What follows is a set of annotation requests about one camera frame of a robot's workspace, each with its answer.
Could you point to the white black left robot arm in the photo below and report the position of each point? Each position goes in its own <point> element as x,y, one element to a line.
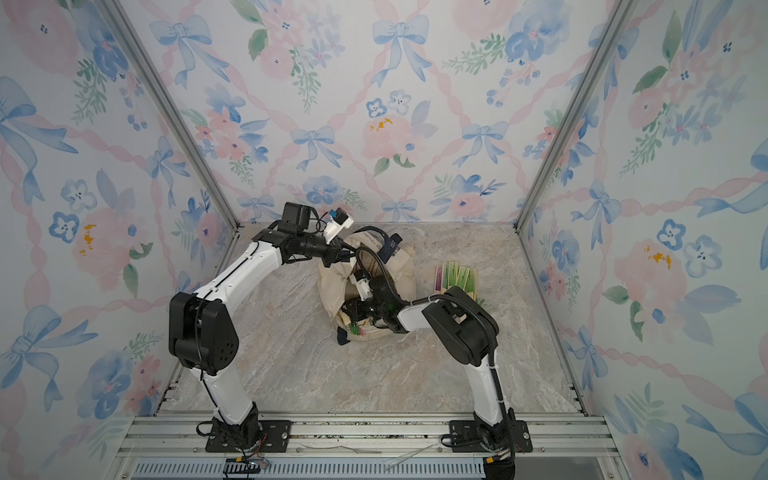
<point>203,335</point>

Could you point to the aluminium corner post right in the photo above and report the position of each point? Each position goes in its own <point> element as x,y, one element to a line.
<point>582,95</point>

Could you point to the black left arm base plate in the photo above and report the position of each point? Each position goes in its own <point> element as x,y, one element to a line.
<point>255,436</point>

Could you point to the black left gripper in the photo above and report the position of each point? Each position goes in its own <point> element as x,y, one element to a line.
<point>337,255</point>

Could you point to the aluminium corner post left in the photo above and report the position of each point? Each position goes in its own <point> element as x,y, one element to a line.
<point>117,19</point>

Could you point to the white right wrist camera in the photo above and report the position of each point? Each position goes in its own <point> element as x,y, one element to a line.
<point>362,284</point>

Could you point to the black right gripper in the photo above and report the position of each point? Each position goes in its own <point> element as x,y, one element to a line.
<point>356,312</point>

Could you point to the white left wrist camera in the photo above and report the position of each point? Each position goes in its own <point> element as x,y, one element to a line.
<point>338,220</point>

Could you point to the green bamboo folding fan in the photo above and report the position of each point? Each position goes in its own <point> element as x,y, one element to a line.
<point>471,283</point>
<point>463,275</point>

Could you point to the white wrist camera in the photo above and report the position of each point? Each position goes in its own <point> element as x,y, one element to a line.
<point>362,284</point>
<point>338,220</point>

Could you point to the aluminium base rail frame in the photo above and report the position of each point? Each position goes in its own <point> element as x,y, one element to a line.
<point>367,446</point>

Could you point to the purple bamboo folding fan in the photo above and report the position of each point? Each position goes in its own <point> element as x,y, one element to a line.
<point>439,279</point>

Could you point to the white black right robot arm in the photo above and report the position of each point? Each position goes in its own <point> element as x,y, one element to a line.
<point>467,332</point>

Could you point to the beige tote bag navy handles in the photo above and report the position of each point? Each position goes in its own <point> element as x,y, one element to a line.
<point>383,254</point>

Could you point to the aluminium corner post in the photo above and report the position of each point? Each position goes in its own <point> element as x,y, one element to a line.
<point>117,19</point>
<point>582,95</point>

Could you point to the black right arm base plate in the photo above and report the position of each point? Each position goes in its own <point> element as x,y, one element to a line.
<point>478,437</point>

